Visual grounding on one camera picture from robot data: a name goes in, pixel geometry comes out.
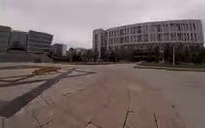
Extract row of dark trees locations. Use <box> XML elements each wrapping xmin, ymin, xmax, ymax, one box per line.
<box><xmin>68</xmin><ymin>43</ymin><xmax>205</xmax><ymax>66</ymax></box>

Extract low grey wall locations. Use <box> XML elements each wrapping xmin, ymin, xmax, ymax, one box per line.
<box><xmin>0</xmin><ymin>51</ymin><xmax>55</xmax><ymax>64</ymax></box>

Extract low planted bed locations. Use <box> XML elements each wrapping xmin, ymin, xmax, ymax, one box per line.
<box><xmin>31</xmin><ymin>66</ymin><xmax>62</xmax><ymax>76</ymax></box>

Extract distant pale buildings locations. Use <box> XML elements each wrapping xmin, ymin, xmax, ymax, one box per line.
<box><xmin>51</xmin><ymin>43</ymin><xmax>94</xmax><ymax>58</ymax></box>

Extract large curved white building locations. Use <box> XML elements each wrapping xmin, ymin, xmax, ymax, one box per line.
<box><xmin>92</xmin><ymin>19</ymin><xmax>205</xmax><ymax>58</ymax></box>

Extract raised kerb strip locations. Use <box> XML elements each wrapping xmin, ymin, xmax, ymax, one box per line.
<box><xmin>133</xmin><ymin>64</ymin><xmax>205</xmax><ymax>73</ymax></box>

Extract grey glass-fronted building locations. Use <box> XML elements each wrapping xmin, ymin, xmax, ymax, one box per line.
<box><xmin>0</xmin><ymin>24</ymin><xmax>54</xmax><ymax>54</ymax></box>

